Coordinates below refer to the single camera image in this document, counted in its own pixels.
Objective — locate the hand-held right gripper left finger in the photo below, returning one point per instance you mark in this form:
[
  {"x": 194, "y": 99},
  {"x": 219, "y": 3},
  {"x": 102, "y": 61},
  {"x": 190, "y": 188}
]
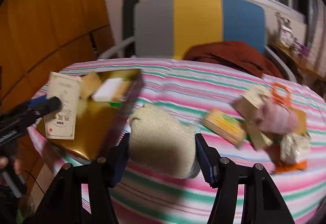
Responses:
[{"x": 119, "y": 170}]

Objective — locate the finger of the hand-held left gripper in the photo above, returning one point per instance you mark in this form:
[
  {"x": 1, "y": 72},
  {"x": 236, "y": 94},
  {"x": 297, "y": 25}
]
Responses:
[
  {"x": 38, "y": 102},
  {"x": 51, "y": 106}
]

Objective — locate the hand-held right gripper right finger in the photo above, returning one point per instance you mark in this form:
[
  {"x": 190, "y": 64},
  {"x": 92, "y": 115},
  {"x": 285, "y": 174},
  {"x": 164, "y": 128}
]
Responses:
[{"x": 203, "y": 160}]

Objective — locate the cream ornament-printed box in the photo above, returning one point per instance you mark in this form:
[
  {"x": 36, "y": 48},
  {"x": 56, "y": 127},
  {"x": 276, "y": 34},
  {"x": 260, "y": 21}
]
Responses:
[{"x": 63, "y": 101}]

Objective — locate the yellow green snack packet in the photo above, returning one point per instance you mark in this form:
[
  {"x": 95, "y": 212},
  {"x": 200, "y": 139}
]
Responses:
[{"x": 224, "y": 126}]

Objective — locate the gold metal tin container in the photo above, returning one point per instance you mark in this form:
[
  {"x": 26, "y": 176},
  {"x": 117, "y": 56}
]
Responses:
[{"x": 84, "y": 132}]

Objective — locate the beige knit sock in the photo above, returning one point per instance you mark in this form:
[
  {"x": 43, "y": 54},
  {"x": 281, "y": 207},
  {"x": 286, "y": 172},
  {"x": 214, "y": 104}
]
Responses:
[{"x": 163, "y": 142}]

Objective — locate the tan sponge block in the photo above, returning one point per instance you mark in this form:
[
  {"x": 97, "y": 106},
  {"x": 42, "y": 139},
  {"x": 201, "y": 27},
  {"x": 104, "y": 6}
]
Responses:
[{"x": 90, "y": 85}]

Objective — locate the white box with small print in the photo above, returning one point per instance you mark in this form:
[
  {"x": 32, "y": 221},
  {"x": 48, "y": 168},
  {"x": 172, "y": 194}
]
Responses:
[{"x": 250, "y": 100}]

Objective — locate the pink sock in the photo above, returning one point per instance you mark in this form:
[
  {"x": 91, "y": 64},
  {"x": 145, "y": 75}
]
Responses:
[{"x": 275, "y": 118}]

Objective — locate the white printed packet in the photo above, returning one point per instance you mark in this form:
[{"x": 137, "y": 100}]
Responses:
[{"x": 295, "y": 148}]

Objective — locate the orange plastic rack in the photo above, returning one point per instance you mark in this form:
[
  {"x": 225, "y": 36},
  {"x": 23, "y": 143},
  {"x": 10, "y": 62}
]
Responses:
[{"x": 278, "y": 98}]

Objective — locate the person's left hand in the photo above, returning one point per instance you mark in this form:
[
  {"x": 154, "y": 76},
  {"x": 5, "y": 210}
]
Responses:
[{"x": 17, "y": 166}]

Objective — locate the tan cardboard box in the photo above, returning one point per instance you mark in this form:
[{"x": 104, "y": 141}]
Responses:
[{"x": 259, "y": 137}]

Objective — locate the striped tablecloth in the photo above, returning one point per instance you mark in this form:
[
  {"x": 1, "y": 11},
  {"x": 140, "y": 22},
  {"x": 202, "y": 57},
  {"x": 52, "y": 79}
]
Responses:
[{"x": 178, "y": 86}]

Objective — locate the wooden wardrobe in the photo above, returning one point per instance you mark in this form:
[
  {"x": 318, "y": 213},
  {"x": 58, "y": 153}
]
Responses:
[{"x": 51, "y": 22}]

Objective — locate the red-brown jacket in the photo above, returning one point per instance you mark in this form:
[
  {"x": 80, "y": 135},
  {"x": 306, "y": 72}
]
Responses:
[{"x": 229, "y": 57}]

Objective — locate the grey yellow blue chair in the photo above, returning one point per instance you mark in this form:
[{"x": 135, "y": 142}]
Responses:
[{"x": 198, "y": 25}]

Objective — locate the wooden side desk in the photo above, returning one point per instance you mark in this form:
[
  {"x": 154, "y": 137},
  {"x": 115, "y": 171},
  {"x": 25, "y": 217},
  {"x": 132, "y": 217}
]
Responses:
[{"x": 303, "y": 63}]

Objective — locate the purple box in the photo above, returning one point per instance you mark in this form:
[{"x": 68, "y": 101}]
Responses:
[{"x": 303, "y": 49}]

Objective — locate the white box holding brushes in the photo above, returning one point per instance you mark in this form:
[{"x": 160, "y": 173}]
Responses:
[{"x": 285, "y": 34}]

